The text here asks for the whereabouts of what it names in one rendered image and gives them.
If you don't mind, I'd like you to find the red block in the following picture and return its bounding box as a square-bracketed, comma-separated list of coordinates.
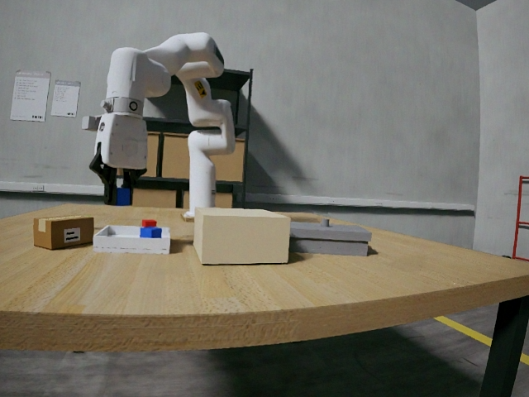
[142, 219, 156, 227]

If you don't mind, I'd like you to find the brown cardboard box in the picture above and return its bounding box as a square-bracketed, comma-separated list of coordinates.
[33, 215, 94, 251]

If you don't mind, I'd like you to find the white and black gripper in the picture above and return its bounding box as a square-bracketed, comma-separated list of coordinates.
[89, 112, 148, 206]

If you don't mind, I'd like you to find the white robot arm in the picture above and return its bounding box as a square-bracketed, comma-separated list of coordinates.
[100, 32, 236, 217]

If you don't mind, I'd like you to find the light wooden cabinet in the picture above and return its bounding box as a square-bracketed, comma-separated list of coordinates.
[193, 207, 291, 265]

